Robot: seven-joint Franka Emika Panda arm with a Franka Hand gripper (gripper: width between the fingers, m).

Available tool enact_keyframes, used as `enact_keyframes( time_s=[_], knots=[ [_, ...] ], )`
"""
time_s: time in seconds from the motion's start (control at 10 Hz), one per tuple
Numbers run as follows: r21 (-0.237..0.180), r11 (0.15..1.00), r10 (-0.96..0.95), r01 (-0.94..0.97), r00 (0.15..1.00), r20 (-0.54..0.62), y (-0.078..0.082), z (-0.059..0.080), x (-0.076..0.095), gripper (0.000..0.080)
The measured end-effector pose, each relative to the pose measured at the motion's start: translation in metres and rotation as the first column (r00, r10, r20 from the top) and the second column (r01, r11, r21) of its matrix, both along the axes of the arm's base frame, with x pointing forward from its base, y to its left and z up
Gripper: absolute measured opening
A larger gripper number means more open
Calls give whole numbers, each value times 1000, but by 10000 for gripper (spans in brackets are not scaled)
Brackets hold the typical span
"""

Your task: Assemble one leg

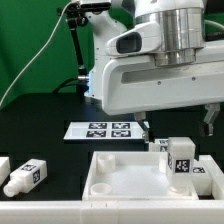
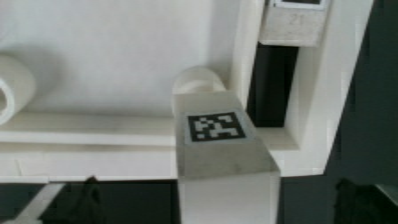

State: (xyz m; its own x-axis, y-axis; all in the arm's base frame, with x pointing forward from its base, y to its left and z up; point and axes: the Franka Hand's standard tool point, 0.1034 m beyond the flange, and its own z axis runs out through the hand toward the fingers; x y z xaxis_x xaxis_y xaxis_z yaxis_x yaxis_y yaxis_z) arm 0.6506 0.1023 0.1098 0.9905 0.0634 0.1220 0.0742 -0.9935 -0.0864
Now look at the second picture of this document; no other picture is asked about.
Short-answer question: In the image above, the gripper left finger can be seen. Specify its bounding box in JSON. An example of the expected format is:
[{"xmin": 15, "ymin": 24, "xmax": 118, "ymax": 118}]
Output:
[{"xmin": 39, "ymin": 177, "xmax": 107, "ymax": 224}]

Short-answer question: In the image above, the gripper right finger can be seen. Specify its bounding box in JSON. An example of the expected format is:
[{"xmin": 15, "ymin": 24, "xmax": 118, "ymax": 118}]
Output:
[{"xmin": 334, "ymin": 179, "xmax": 398, "ymax": 224}]

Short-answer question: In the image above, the white leg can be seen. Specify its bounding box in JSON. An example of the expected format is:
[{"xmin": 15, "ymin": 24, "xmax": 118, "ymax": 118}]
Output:
[
  {"xmin": 173, "ymin": 66, "xmax": 281, "ymax": 224},
  {"xmin": 260, "ymin": 0, "xmax": 331, "ymax": 47}
]

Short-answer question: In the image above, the white square tabletop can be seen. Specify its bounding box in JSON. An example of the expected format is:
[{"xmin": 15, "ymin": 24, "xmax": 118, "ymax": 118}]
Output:
[{"xmin": 0, "ymin": 0, "xmax": 265, "ymax": 182}]

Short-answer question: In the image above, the white U-shaped fixture wall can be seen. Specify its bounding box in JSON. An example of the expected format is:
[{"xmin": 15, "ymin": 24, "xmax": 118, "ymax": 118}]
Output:
[{"xmin": 0, "ymin": 0, "xmax": 377, "ymax": 224}]

